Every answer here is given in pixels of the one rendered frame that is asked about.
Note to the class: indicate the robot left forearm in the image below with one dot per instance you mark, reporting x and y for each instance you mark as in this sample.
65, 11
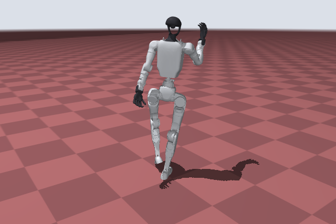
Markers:
142, 78

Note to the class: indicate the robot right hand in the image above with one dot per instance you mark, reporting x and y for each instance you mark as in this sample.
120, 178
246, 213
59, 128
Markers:
203, 32

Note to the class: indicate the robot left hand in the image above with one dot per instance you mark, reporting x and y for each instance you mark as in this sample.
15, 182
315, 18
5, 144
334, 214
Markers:
138, 97

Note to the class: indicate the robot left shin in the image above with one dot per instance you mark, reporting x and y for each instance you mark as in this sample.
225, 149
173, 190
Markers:
155, 138

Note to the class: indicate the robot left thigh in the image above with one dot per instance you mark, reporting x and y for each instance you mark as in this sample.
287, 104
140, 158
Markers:
153, 104

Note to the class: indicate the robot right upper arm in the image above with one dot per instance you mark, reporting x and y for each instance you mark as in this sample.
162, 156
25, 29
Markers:
189, 49

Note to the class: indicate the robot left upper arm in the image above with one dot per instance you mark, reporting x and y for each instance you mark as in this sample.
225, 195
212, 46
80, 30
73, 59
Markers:
150, 55

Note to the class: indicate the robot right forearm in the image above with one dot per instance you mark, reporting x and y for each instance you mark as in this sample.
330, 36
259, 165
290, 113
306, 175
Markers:
199, 50

